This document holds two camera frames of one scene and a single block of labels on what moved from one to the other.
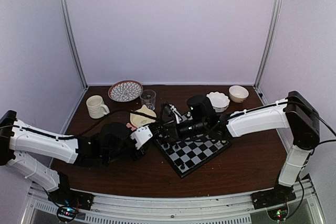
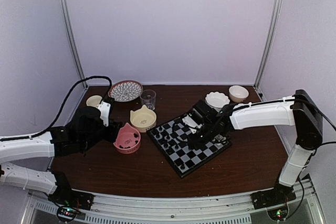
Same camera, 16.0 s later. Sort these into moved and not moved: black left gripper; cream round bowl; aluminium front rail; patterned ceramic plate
Moved: black left gripper
Not moved: cream round bowl; patterned ceramic plate; aluminium front rail
